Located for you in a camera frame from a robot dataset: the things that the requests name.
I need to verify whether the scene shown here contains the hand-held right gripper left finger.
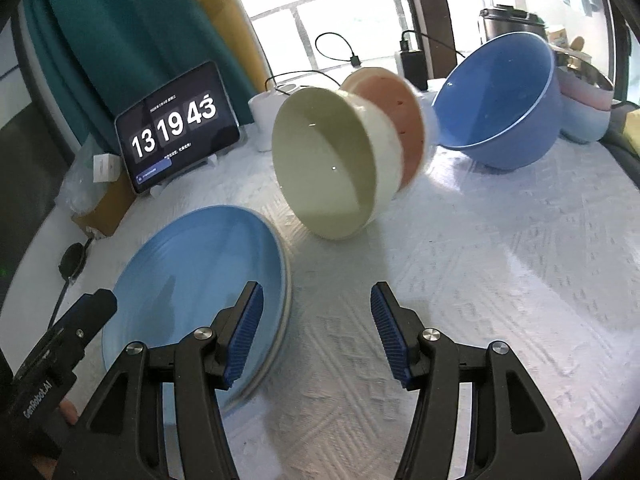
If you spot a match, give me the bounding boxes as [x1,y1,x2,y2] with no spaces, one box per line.
[60,281,265,480]

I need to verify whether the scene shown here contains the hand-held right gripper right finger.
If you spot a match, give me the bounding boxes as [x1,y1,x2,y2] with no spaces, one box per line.
[370,281,583,480]

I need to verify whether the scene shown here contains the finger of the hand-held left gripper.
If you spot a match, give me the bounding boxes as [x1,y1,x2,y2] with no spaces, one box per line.
[47,288,119,346]

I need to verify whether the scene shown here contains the beige plate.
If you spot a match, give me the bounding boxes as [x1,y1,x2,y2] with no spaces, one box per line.
[220,220,295,413]

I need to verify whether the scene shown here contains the blue plate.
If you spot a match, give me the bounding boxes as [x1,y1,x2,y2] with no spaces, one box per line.
[102,205,293,411]

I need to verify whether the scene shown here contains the green bowl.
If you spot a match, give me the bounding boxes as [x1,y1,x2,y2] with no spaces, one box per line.
[271,86,405,241]

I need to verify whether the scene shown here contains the white bowl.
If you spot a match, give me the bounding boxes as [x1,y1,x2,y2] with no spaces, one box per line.
[417,92,442,151]

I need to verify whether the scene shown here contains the pink speckled bowl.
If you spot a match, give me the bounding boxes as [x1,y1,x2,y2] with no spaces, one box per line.
[342,67,427,196]

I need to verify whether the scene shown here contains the large blue bowl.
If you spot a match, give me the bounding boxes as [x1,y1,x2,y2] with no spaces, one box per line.
[431,31,563,170]

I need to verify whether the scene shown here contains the person's left hand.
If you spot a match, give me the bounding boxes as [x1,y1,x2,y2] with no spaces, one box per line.
[56,396,81,428]

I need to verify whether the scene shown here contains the black round charger puck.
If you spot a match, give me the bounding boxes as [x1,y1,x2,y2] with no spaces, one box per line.
[59,242,87,281]

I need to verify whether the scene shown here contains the brown cardboard box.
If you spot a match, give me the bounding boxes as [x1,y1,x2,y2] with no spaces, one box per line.
[70,167,138,238]

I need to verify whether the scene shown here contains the white textured tablecloth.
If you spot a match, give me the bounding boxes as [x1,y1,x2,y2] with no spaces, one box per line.
[0,125,640,480]

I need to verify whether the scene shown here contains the clear plastic bag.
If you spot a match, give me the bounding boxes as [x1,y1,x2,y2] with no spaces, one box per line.
[57,135,121,213]

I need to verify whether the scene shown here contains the small white box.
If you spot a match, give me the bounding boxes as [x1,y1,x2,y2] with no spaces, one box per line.
[92,154,122,183]

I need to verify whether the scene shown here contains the tablet with clock display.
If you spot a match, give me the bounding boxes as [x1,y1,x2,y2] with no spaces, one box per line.
[114,60,242,195]

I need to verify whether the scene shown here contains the black power adapter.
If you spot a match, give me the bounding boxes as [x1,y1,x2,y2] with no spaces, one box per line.
[395,49,428,92]

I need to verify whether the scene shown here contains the teal curtain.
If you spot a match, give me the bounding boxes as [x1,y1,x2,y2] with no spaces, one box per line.
[22,0,271,171]

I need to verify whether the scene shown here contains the yellow curtain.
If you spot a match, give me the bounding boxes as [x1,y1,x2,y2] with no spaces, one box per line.
[187,0,273,96]

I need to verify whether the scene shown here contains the pale pink bowl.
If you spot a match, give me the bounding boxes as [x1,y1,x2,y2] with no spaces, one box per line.
[557,67,613,111]

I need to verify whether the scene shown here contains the steel bowl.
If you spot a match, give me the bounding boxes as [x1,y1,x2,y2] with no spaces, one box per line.
[552,45,615,92]

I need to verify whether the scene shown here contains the black charger cable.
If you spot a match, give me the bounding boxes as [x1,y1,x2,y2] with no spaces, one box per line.
[315,32,361,68]
[400,30,466,61]
[265,71,346,98]

